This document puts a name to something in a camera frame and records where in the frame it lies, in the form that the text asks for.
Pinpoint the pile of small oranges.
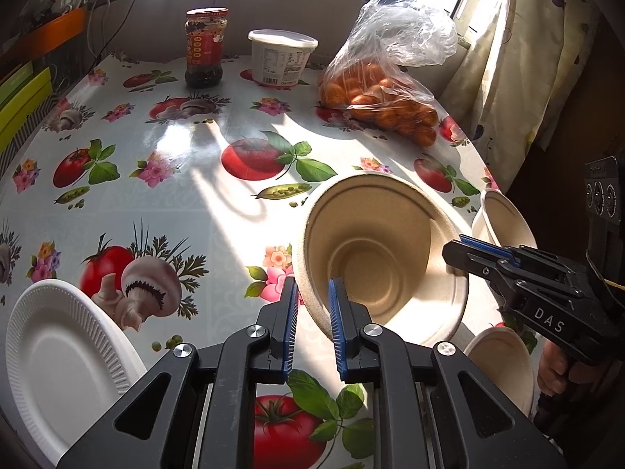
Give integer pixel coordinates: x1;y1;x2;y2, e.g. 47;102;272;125
320;61;439;147

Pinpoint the black cable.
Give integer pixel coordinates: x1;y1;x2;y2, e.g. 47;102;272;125
105;0;152;50

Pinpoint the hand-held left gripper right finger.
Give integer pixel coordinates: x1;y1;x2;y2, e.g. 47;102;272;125
328;277;570;469

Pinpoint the person's right hand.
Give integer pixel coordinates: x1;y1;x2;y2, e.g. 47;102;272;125
539;339;606;404

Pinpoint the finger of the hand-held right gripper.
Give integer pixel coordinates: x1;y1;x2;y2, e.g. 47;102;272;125
459;234;572;267
442;240;577;304

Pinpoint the yellow-green box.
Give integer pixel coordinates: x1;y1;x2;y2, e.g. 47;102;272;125
0;67;54;150

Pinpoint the orange tray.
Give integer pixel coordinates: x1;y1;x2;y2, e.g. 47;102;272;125
0;7;89;66

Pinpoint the red label sauce jar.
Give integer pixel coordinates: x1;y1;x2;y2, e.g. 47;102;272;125
184;7;229;90

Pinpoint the cream patterned curtain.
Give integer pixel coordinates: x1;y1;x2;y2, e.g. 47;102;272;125
442;0;606;191

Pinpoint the striped grey box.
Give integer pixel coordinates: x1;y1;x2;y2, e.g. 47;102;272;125
0;93;59;181

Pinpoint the white plastic tub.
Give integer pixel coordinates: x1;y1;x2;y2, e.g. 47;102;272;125
248;29;319;90

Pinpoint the vegetable print tablecloth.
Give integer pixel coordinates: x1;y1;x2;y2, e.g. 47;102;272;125
0;51;538;469

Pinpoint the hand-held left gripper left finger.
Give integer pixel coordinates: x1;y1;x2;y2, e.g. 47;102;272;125
56;276;301;469

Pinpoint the clear plastic bag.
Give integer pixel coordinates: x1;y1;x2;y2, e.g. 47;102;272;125
317;0;460;147

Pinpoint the white cable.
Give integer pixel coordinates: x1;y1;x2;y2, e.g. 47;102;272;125
85;0;118;57

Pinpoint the green and white box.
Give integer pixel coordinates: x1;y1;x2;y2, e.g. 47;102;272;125
0;61;35;108

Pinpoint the beige paper bowl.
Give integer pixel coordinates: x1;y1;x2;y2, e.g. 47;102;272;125
463;325;535;418
471;188;538;250
292;173;470;347

